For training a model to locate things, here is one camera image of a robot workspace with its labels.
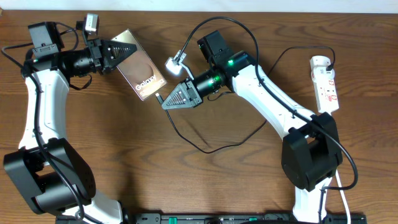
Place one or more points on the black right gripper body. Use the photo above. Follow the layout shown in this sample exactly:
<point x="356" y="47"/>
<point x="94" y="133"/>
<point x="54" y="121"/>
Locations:
<point x="194" y="92"/>

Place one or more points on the white power strip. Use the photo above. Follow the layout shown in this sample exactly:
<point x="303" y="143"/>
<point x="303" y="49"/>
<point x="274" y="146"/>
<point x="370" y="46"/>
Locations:
<point x="325" y="89"/>

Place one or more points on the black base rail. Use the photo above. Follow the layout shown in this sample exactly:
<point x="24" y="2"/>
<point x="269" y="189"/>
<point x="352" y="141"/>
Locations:
<point x="156" y="218"/>

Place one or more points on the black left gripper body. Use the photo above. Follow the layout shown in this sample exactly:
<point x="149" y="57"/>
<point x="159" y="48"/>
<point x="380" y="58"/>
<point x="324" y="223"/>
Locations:
<point x="97" y="55"/>

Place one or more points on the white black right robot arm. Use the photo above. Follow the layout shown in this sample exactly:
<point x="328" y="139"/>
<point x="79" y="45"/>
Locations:
<point x="310" y="150"/>

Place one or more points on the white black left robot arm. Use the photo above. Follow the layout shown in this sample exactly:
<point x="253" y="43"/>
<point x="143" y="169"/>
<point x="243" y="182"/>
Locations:
<point x="47" y="171"/>

